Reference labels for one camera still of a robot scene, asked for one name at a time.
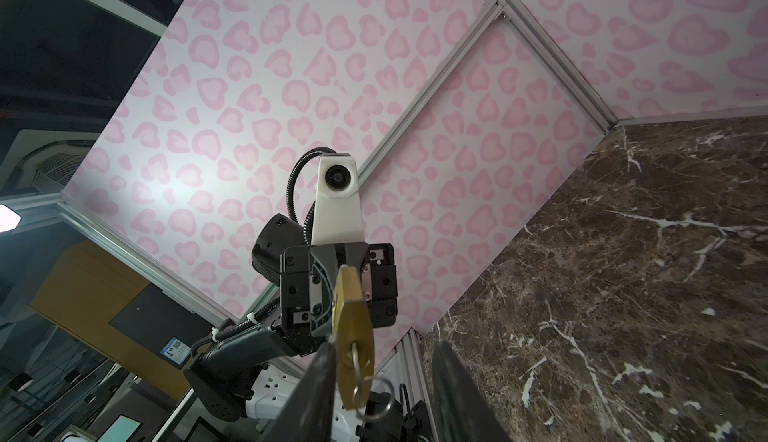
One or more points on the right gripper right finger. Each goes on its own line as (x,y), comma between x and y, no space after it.
(462,414)

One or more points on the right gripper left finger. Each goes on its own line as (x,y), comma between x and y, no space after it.
(308,412)

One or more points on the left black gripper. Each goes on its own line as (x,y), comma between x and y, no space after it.
(318,282)

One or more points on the brass padlock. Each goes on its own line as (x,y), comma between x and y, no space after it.
(353,340)

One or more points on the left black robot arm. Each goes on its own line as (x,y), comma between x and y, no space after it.
(225,365)

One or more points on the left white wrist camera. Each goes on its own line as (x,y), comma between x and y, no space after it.
(337,209)

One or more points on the diagonal aluminium frame strut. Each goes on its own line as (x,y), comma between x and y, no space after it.
(490,12)

